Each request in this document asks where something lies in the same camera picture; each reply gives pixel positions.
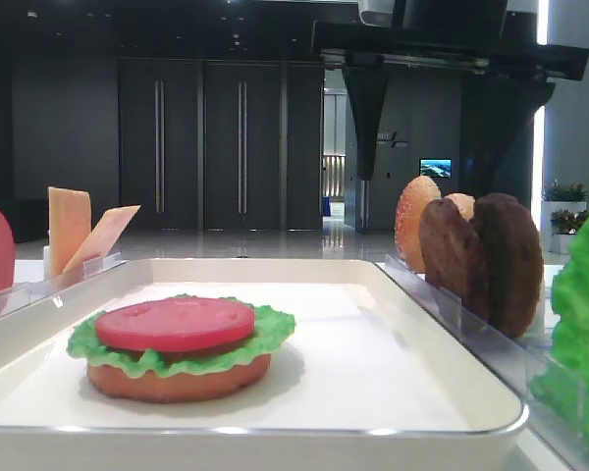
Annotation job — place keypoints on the bottom bun slice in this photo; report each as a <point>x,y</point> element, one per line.
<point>182,387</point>

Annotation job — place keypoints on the long clear acrylic rail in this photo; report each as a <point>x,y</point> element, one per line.
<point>24,294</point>
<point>555,437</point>

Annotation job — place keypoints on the standing green lettuce leaf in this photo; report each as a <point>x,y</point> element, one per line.
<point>584,324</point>

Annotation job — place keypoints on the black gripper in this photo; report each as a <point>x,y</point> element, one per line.
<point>498,104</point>

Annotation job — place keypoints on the brown meat patty front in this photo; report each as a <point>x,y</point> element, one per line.
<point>453,256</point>

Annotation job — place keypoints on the leaning orange cheese slice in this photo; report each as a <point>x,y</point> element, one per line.
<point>104,235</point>

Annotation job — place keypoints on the green lettuce leaf on bun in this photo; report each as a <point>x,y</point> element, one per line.
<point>271,330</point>

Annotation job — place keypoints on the wall mounted screen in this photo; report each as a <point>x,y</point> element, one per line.
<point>436,168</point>

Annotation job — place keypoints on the upright orange cheese slice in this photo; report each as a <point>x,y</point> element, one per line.
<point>69,225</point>

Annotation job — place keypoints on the white rectangular tray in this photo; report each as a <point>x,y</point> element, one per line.
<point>369,380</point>

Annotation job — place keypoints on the potted plants in white planter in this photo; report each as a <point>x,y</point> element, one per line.
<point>564,208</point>

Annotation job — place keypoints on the sesame top bun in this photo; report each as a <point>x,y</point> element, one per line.
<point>414,198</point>

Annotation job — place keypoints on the red tomato slice on burger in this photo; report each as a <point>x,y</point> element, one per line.
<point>176,324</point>

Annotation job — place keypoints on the brown meat patty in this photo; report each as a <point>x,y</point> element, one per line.
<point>453,256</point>
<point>514,260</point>

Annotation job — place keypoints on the dark double door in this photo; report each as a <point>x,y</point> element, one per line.
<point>221,145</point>

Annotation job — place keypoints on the right long clear acrylic rail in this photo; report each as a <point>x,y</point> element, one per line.
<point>555,437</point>

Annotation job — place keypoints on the brown meat patty rear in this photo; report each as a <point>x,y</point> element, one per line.
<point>514,260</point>

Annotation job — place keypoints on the left long clear acrylic rail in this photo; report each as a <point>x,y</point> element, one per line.
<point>24,294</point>

